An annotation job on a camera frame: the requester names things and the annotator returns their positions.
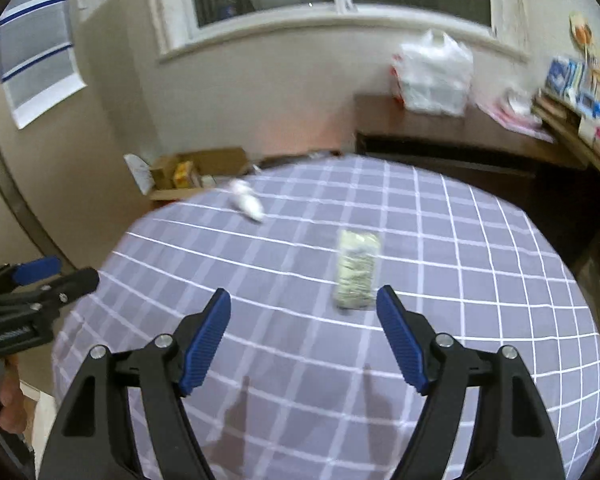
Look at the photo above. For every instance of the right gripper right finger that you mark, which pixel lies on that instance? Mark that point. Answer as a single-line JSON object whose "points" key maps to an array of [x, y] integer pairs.
{"points": [[513, 437]]}

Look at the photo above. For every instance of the person's left hand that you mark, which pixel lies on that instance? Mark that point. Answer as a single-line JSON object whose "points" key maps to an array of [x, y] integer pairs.
{"points": [[13, 415]]}

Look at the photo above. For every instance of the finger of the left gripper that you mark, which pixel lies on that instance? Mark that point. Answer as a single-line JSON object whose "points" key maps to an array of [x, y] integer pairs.
{"points": [[60, 292], [13, 276]]}

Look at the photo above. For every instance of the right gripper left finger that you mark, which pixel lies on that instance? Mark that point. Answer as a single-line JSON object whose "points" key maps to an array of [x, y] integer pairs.
{"points": [[93, 438]]}

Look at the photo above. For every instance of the small white green packet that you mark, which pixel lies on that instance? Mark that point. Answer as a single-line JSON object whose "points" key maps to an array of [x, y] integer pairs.
{"points": [[358, 254]]}

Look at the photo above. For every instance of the white framed window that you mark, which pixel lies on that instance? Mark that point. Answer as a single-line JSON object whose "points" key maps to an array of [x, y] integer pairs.
{"points": [[330, 0]]}

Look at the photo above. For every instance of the small white bottle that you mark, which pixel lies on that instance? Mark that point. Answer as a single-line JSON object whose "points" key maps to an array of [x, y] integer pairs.
{"points": [[246, 201]]}

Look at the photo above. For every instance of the yellow small box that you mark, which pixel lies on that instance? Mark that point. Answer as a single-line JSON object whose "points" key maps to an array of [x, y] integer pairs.
{"points": [[184, 175]]}

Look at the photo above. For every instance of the red cardboard box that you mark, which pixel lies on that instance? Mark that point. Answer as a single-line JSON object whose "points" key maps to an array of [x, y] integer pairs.
{"points": [[213, 167]]}

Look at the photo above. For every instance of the stacked white bowls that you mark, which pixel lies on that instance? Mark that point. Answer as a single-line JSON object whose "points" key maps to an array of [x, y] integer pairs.
{"points": [[519, 102]]}

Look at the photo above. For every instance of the dark wooden cabinet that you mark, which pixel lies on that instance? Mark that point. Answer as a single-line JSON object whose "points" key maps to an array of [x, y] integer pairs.
{"points": [[560, 194]]}

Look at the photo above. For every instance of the white plastic bag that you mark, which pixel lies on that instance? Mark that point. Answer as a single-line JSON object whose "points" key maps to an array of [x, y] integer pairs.
{"points": [[433, 74]]}

